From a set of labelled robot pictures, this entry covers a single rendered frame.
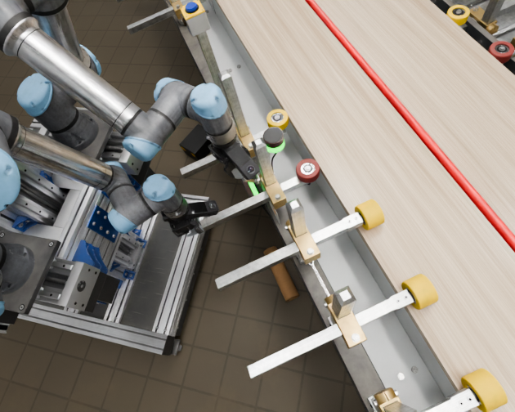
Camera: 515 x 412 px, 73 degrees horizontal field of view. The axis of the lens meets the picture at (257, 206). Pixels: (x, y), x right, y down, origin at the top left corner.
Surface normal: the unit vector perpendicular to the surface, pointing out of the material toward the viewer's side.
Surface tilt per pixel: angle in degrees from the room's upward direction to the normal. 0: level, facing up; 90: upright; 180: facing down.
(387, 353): 0
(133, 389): 0
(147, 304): 0
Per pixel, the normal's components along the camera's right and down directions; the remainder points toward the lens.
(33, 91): -0.23, -0.31
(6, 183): 0.60, 0.62
